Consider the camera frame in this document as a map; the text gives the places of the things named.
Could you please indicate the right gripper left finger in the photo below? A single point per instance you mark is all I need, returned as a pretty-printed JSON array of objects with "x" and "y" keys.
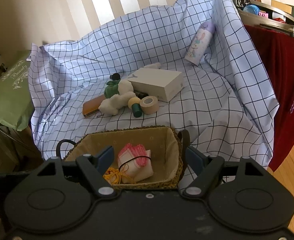
[{"x": 93, "y": 167}]

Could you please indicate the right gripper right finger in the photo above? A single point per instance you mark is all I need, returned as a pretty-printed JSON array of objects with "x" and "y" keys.
[{"x": 207, "y": 169}]

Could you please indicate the orange yellow knitted item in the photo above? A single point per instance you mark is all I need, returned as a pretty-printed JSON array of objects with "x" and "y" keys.
[{"x": 113, "y": 176}]

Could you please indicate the pink white cloth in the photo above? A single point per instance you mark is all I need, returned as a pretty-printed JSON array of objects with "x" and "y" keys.
[{"x": 134, "y": 161}]

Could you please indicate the white plush bunny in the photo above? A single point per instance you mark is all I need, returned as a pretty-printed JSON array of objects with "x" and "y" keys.
[{"x": 111, "y": 106}]

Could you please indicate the beige tape roll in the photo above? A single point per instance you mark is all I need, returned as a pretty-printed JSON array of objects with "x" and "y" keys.
[{"x": 149, "y": 105}]

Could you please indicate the green white radish plush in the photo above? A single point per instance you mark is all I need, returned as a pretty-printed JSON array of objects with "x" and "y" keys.
[{"x": 117, "y": 87}]

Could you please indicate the white gauze pack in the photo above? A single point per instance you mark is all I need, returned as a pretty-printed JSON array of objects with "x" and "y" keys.
[{"x": 153, "y": 65}]

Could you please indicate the woven wicker basket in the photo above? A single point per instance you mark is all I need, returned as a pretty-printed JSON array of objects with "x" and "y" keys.
[{"x": 167, "y": 148}]

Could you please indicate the brown leather wallet case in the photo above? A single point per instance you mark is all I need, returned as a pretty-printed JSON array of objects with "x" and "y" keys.
[{"x": 92, "y": 106}]

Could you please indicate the green wooden mushroom peg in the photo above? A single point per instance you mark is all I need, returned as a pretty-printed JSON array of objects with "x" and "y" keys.
[{"x": 134, "y": 105}]

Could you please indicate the white rectangular box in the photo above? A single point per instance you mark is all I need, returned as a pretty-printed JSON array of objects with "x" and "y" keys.
[{"x": 163, "y": 84}]

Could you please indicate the green Beauty bag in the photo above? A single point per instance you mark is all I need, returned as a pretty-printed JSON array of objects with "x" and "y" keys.
[{"x": 16, "y": 106}]

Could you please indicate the white checkered cloth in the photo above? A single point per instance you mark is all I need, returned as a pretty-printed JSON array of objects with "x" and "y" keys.
[{"x": 191, "y": 65}]

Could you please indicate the purple bunny bottle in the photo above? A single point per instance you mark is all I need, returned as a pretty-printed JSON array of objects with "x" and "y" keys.
[{"x": 200, "y": 42}]

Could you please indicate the red cloth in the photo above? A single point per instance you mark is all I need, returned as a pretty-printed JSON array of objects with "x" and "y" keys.
[{"x": 276, "y": 51}]

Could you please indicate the wooden shelf with items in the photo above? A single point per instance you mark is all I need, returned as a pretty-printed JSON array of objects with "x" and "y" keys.
[{"x": 258, "y": 14}]

